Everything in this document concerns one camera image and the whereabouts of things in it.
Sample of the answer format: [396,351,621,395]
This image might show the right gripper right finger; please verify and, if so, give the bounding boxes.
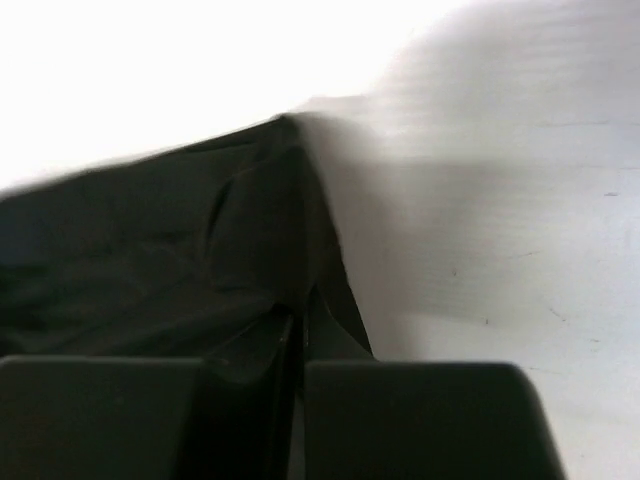
[304,296,565,479]

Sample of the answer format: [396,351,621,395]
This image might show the black trousers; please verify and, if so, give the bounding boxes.
[1,115,370,357]

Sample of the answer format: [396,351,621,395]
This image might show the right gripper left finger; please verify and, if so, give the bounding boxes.
[1,314,295,479]

